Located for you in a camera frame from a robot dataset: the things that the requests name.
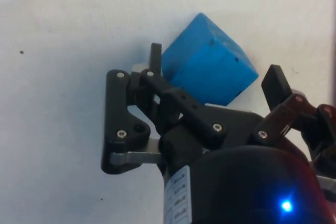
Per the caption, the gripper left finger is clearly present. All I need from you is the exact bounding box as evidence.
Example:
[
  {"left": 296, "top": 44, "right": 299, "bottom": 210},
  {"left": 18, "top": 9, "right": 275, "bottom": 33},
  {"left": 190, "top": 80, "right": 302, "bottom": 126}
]
[{"left": 100, "top": 42, "right": 227, "bottom": 176}]

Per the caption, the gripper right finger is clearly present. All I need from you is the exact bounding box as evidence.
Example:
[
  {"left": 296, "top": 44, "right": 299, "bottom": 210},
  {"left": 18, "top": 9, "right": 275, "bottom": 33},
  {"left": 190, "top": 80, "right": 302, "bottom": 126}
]
[{"left": 251, "top": 64, "right": 336, "bottom": 167}]

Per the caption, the large blue cube block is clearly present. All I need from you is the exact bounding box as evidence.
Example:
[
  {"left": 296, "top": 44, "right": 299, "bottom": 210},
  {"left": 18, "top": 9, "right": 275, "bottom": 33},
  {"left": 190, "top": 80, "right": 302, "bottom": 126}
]
[{"left": 160, "top": 12, "right": 259, "bottom": 108}]

